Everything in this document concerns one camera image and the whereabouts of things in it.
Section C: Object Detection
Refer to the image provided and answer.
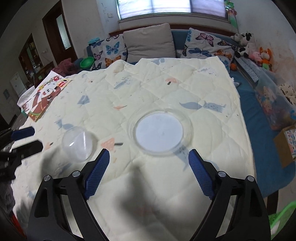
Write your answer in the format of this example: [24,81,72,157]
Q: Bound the green plastic mesh basket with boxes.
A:
[268,201,295,240]

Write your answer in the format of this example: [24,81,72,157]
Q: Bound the cartoon picture book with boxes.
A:
[17,71,70,122]

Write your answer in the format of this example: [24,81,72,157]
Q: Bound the small clear dome lid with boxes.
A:
[61,126,98,163]

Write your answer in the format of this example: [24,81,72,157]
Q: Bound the blue sofa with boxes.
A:
[86,29,296,198]

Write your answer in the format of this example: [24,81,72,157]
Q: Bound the cardboard box with books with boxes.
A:
[273,125,295,168]

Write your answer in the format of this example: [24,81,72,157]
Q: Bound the green plastic bowl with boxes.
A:
[80,57,94,70]

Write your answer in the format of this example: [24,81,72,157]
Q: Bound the dark wooden door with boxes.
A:
[42,1,78,65]

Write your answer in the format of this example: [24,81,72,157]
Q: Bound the left butterfly print pillow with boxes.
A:
[90,34,127,71]

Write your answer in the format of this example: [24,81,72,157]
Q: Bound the butterfly print pillow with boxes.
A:
[181,28,236,72]
[90,34,127,71]

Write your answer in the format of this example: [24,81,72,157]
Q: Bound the white quilted table cover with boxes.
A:
[12,57,255,240]

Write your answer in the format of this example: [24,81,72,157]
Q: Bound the clear plastic storage bin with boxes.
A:
[255,74,295,131]

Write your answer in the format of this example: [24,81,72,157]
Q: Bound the clear round plastic lid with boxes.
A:
[126,106,193,156]

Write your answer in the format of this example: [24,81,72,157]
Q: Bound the beige sofa cushion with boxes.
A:
[123,23,176,63]

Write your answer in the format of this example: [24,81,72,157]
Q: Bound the pink plush toy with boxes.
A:
[248,52,262,66]

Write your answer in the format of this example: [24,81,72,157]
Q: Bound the orange fox plush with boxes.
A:
[259,47,272,71]

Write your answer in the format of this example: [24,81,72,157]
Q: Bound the black white cow plush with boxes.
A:
[230,32,257,58]

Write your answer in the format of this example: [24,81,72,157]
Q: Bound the right butterfly print pillow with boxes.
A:
[181,28,236,72]

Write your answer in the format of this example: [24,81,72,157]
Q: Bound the window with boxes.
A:
[116,0,226,19]

